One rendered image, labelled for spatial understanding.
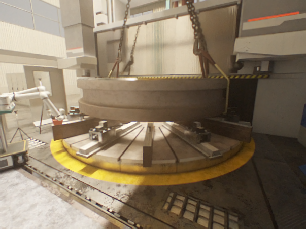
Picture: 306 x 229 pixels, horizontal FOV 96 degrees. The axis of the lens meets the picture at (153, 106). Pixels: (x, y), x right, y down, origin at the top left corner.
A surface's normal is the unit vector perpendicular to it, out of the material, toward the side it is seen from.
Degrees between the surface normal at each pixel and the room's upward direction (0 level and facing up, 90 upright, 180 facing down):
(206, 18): 90
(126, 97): 90
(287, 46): 90
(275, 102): 90
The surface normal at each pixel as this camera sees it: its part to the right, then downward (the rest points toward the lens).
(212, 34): -0.43, 0.17
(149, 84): -0.03, 0.18
